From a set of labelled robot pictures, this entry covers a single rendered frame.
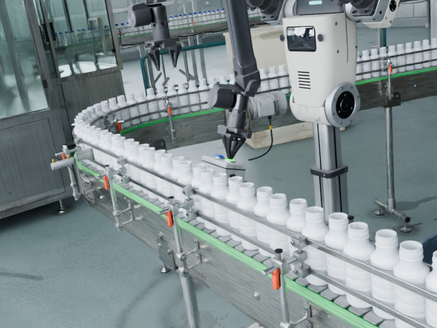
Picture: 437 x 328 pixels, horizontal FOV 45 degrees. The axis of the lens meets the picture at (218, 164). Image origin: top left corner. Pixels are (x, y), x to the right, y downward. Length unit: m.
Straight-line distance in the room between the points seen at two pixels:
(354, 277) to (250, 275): 0.34
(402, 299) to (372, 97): 2.46
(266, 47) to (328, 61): 3.65
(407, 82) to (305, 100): 1.65
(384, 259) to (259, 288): 0.40
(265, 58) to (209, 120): 2.56
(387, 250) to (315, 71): 0.97
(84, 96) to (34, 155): 2.22
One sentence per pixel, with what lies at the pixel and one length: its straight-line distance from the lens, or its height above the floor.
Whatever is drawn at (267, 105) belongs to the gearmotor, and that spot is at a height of 1.00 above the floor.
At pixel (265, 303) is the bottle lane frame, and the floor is 0.90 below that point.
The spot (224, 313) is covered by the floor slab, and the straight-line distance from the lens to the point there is 2.92.
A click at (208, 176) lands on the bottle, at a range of 1.41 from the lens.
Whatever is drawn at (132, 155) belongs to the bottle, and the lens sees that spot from 1.82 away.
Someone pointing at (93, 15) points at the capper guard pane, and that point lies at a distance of 6.62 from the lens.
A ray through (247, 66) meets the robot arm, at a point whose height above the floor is 1.40.
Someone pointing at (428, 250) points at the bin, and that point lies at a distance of 1.48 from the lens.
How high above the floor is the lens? 1.62
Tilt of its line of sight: 18 degrees down
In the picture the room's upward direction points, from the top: 8 degrees counter-clockwise
